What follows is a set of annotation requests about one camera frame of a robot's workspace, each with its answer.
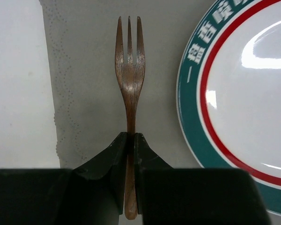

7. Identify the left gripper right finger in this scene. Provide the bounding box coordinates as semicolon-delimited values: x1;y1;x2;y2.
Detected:
134;133;271;225

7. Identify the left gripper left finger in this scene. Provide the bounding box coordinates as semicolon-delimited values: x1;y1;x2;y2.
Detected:
0;132;127;225

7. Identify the grey cloth placemat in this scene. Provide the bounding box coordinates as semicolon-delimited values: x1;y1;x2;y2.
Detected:
40;0;213;168

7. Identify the brown wooden fork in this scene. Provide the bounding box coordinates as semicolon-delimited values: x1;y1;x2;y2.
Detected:
115;16;146;220

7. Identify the white plate green red rim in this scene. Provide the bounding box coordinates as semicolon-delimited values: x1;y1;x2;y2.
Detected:
176;0;281;216

